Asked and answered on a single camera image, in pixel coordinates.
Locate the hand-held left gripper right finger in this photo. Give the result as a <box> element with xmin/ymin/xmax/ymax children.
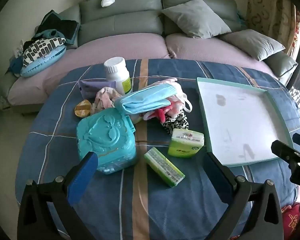
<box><xmin>202</xmin><ymin>151</ymin><xmax>284</xmax><ymax>240</ymax></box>

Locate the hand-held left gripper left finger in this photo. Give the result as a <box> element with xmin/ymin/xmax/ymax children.
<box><xmin>17</xmin><ymin>151</ymin><xmax>99</xmax><ymax>240</ymax></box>

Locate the white box lid teal rim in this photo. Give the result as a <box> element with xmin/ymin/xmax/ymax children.
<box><xmin>196</xmin><ymin>77</ymin><xmax>294</xmax><ymax>168</ymax></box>

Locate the leopard print scrunchie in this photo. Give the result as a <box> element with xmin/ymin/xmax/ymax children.
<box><xmin>161</xmin><ymin>112</ymin><xmax>189</xmax><ymax>133</ymax></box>

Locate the gold powder puff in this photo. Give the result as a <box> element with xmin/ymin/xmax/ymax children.
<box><xmin>74</xmin><ymin>99</ymin><xmax>92</xmax><ymax>118</ymax></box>

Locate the blue plaid blanket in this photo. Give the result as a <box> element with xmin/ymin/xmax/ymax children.
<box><xmin>15</xmin><ymin>59</ymin><xmax>300</xmax><ymax>240</ymax></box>

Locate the teal plastic box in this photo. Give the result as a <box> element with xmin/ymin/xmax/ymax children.
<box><xmin>76</xmin><ymin>107</ymin><xmax>137</xmax><ymax>175</ymax></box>

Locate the green tissue pack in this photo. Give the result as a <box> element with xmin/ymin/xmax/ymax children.
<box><xmin>167</xmin><ymin>128</ymin><xmax>205</xmax><ymax>158</ymax></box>
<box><xmin>144</xmin><ymin>147</ymin><xmax>186</xmax><ymax>188</ymax></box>

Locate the red cloth bag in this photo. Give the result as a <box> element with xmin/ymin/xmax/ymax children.
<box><xmin>281</xmin><ymin>204</ymin><xmax>300</xmax><ymax>240</ymax></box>

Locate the pink ruffled cloth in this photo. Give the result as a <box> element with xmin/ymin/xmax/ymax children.
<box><xmin>91</xmin><ymin>87</ymin><xmax>123</xmax><ymax>113</ymax></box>

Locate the pink white fluffy sock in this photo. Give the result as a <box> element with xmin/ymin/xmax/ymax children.
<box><xmin>141</xmin><ymin>92</ymin><xmax>192</xmax><ymax>123</ymax></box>
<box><xmin>150</xmin><ymin>77</ymin><xmax>183</xmax><ymax>89</ymax></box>

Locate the purple tissue pack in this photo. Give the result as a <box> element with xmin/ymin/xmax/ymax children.
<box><xmin>77</xmin><ymin>79</ymin><xmax>117</xmax><ymax>99</ymax></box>

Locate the blue face mask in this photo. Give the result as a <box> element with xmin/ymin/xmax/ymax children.
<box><xmin>114</xmin><ymin>83</ymin><xmax>178</xmax><ymax>116</ymax></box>

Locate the white pill bottle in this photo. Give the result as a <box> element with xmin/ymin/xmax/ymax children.
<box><xmin>104</xmin><ymin>57</ymin><xmax>132</xmax><ymax>95</ymax></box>

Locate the grey square pillow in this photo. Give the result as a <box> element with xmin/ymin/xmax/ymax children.
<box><xmin>161</xmin><ymin>0</ymin><xmax>232</xmax><ymax>39</ymax></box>
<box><xmin>219</xmin><ymin>29</ymin><xmax>285</xmax><ymax>62</ymax></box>

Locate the beige patterned curtain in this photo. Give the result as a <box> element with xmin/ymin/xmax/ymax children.
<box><xmin>246</xmin><ymin>0</ymin><xmax>297</xmax><ymax>55</ymax></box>

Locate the dark clothes pile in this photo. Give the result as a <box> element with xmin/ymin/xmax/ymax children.
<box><xmin>35</xmin><ymin>10</ymin><xmax>80</xmax><ymax>50</ymax></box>

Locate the grey sofa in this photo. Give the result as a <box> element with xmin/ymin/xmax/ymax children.
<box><xmin>0</xmin><ymin>0</ymin><xmax>299</xmax><ymax>115</ymax></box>

